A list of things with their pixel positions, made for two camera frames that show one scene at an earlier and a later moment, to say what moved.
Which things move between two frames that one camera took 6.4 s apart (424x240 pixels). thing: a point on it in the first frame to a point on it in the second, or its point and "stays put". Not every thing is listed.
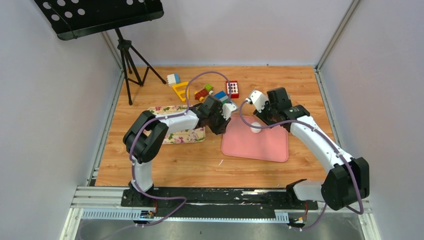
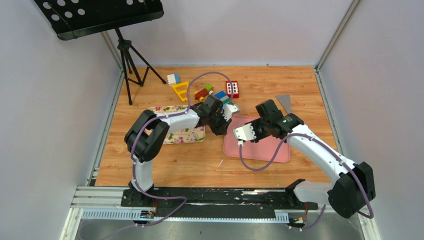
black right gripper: [261, 115] to [254, 124]
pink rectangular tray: [270, 144] stays put
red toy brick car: [201, 93] stays put
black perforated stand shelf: [72, 18] stays put
